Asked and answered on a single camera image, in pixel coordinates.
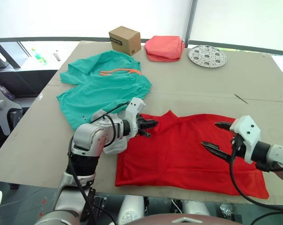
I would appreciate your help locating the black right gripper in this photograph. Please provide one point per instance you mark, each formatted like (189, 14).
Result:
(238, 147)

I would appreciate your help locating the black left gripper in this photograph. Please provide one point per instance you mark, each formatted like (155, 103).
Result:
(140, 124)

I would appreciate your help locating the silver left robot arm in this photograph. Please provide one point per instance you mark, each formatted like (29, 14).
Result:
(90, 136)

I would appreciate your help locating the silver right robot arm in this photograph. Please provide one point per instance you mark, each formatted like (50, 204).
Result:
(279, 152)

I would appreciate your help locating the red t-shirt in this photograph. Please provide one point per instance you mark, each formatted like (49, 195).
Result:
(167, 159)

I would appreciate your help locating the white grey sock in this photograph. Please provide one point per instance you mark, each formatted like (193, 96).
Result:
(115, 147)

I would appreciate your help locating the white cylindrical robot leg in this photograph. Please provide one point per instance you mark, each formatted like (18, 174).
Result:
(196, 207)
(131, 209)

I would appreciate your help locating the perforated metal steamer plate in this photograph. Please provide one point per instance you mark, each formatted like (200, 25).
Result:
(208, 61)

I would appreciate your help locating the folded pink cloth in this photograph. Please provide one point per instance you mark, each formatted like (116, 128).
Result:
(163, 48)

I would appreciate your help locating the brown cardboard box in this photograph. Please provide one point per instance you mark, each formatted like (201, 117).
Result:
(125, 41)

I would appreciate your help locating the dark reddish rounded shape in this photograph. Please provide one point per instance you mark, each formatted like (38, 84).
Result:
(155, 220)

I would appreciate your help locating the grey office chair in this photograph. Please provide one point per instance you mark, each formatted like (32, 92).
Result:
(1, 103)

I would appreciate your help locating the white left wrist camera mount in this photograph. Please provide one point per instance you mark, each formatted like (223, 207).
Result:
(133, 110)

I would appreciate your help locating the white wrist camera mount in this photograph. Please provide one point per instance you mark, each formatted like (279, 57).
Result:
(133, 110)
(247, 129)

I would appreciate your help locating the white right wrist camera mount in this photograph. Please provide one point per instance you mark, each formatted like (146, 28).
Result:
(247, 129)

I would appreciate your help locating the grey window frame post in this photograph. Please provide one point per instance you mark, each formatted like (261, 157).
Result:
(189, 21)

